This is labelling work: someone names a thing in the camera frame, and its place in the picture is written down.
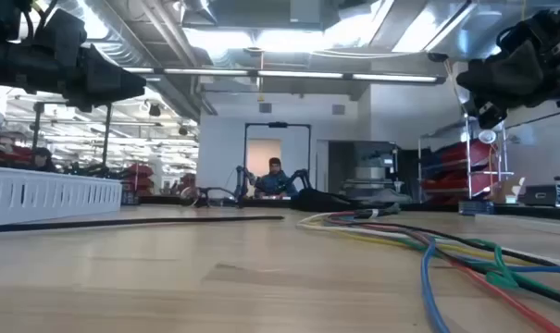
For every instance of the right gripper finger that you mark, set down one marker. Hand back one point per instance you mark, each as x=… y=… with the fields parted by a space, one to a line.
x=491 y=114
x=506 y=74

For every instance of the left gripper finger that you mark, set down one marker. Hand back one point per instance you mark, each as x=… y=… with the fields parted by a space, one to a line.
x=108 y=76
x=90 y=102

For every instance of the black zip tie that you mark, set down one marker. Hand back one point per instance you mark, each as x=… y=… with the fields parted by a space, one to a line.
x=122 y=222

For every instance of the black sleeve with white label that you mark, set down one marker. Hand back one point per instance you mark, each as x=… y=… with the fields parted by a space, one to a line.
x=367 y=213

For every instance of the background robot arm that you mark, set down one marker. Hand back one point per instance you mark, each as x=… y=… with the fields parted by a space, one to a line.
x=240 y=180
x=302 y=176

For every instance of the white round lamp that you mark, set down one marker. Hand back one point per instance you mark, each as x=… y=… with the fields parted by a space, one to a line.
x=487 y=136

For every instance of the metal shelf rack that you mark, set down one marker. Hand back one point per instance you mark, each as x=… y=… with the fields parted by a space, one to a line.
x=468 y=152

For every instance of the red storage bin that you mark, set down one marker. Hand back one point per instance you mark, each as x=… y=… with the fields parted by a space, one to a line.
x=446 y=182
x=451 y=155

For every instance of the person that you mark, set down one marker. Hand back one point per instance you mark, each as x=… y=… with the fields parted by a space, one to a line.
x=275 y=182
x=42 y=159

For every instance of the cardboard box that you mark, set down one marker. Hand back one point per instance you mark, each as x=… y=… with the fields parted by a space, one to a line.
x=504 y=189

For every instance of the red bin stack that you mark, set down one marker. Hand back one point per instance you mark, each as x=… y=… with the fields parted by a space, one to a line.
x=138 y=171

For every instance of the black equipment box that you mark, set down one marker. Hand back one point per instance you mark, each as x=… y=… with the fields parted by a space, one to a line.
x=541 y=195

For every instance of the dark blue flat box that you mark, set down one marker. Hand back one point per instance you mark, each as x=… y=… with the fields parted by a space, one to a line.
x=476 y=208

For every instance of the clear safety glasses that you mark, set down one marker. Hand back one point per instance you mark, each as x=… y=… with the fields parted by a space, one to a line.
x=188 y=193

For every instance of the LED light bar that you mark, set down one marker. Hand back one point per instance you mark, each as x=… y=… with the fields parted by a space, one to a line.
x=298 y=74

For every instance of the black grey work glove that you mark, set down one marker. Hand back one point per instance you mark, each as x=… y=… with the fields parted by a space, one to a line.
x=321 y=201

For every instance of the black gantry frame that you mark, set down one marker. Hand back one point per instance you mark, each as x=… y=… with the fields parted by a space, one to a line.
x=107 y=134
x=277 y=125

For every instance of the black ceiling camera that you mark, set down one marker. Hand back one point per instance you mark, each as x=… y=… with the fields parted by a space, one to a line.
x=182 y=131
x=155 y=110

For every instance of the grey wall vent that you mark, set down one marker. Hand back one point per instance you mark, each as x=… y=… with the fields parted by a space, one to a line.
x=339 y=109
x=265 y=108

